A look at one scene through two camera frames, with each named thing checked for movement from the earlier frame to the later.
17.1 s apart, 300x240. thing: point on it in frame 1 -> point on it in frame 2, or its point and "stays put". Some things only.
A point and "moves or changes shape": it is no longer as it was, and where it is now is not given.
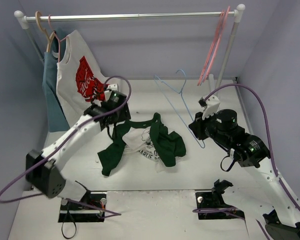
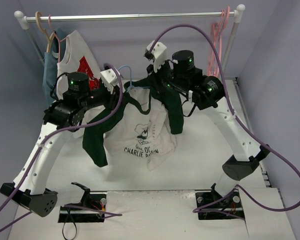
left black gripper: (125, 113) -> (115, 93)
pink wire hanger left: (57, 36) stays put
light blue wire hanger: (187, 106) -> (132, 86)
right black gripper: (197, 127) -> (154, 76)
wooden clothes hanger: (44, 30) stays put
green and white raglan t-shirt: (146, 140) moves or changes shape
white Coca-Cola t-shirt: (81, 79) stays put
